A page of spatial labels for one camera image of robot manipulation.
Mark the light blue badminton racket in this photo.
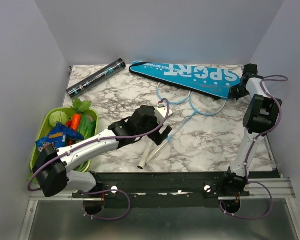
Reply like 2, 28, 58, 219
144, 92, 227, 166
137, 81, 191, 170

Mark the blue Oreo snack bag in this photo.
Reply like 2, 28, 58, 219
35, 122, 85, 152

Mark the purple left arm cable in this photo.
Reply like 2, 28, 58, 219
27, 97, 171, 221

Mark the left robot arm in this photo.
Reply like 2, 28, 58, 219
27, 103, 172, 198

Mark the toy red chili pepper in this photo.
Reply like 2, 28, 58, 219
65, 120, 73, 146

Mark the black Boka shuttlecock tube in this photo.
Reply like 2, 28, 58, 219
66, 58, 126, 100

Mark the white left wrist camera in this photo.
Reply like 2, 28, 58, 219
154, 107, 174, 124

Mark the blue Sport racket bag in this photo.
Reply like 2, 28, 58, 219
129, 61, 241, 100

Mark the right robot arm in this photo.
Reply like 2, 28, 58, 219
164, 64, 287, 196

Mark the toy green cabbage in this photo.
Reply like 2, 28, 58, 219
48, 111, 70, 128

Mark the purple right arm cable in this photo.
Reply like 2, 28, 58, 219
219, 74, 290, 220

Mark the toy orange carrot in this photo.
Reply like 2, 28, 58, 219
70, 113, 82, 131

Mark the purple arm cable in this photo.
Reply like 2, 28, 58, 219
219, 74, 290, 220
27, 97, 171, 221

